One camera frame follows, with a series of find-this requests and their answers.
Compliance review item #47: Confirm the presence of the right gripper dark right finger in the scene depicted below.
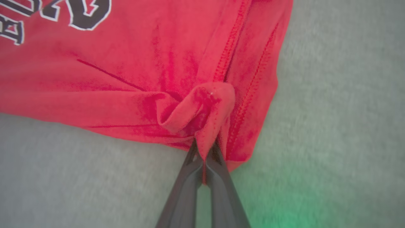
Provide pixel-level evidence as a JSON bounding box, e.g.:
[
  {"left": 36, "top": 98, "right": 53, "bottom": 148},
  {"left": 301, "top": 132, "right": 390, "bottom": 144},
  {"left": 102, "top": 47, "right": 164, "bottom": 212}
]
[{"left": 205, "top": 142, "right": 252, "bottom": 228}]

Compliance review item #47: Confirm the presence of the red white striped garment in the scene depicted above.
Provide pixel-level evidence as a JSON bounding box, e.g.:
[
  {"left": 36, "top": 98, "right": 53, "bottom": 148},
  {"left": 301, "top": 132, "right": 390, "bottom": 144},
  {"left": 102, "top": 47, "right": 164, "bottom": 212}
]
[{"left": 0, "top": 0, "right": 294, "bottom": 185}]

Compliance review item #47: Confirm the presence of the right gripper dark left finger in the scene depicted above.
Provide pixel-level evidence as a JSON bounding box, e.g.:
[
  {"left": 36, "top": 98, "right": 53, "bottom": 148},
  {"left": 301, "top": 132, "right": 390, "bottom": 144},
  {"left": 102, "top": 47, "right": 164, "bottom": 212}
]
[{"left": 155, "top": 139, "right": 203, "bottom": 228}]

